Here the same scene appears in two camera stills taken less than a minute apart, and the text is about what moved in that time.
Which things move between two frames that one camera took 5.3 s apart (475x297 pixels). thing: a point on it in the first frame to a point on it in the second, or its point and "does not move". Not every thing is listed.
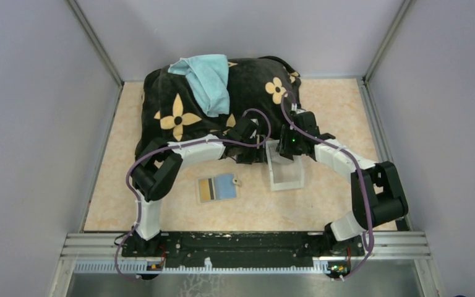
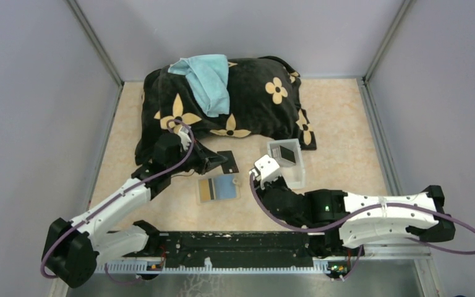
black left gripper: (258, 155) to (206, 161)
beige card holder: (221, 188) does not move
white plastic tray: (285, 173) does not move
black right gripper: (283, 147) to (260, 192)
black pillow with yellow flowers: (266, 88) does not move
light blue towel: (209, 73) does not move
